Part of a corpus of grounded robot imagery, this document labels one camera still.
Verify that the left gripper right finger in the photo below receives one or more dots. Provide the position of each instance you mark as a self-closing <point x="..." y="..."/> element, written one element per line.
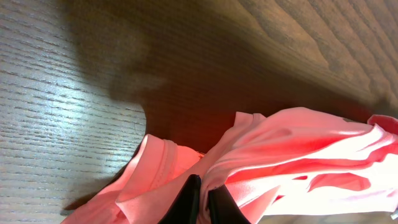
<point x="223" y="209"/>

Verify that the pink t-shirt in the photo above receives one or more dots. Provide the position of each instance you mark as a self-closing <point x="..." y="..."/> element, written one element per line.
<point x="295" y="162"/>

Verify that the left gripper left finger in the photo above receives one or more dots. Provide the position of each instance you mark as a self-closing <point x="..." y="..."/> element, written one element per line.
<point x="184" y="209"/>

